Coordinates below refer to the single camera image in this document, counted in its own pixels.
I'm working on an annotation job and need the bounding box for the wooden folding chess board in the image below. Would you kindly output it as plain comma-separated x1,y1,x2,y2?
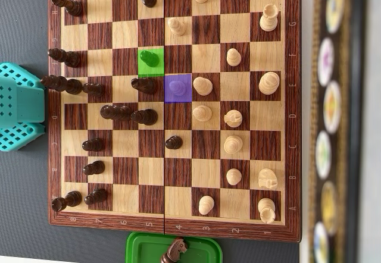
47,0,302,243

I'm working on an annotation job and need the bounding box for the light wooden bishop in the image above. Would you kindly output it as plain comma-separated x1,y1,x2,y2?
192,105,213,124

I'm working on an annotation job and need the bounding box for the light pawn centre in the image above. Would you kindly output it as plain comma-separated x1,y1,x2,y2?
192,76,214,98

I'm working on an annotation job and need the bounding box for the light wooden knight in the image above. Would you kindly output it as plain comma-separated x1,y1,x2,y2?
223,109,243,128
257,168,279,190

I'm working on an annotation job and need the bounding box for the dark pawn beside king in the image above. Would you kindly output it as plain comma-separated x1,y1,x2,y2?
130,108,158,126

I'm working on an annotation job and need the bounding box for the light wooden queen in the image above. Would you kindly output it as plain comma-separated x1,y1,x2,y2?
223,134,244,155

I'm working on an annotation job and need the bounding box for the dark wooden knight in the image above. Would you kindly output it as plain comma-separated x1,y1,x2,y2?
130,77,158,95
160,236,190,263

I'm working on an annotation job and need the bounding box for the dark wooden queen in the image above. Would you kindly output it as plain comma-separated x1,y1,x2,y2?
99,104,134,122

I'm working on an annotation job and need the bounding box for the light wooden king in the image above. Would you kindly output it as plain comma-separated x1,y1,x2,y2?
258,71,280,96

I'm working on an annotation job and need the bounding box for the light wooden rook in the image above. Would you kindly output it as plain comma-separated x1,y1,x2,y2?
259,3,279,32
257,198,276,225

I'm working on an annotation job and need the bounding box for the dark wooden king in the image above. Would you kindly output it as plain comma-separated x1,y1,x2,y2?
40,74,85,95

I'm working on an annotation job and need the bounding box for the dark wooden bishop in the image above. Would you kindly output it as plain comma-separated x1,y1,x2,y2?
48,48,82,68

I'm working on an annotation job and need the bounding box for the round badge green print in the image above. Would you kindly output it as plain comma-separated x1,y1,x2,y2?
314,130,333,179

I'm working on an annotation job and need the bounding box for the green plastic tray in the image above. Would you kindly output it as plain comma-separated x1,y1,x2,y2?
126,231,223,263

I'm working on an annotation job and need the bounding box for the round badge orange print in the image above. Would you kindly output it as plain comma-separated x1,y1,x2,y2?
323,80,342,135

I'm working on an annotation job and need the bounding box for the dark wooden rook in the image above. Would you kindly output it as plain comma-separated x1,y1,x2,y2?
51,190,83,212
51,0,84,17

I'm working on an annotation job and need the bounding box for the round badge purple print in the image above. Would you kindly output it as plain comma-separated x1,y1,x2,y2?
317,37,335,87

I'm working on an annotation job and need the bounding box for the dark grey mat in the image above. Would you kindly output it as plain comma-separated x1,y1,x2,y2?
0,0,302,263

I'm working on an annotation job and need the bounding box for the dark display frame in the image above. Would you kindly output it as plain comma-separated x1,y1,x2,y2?
308,0,368,263

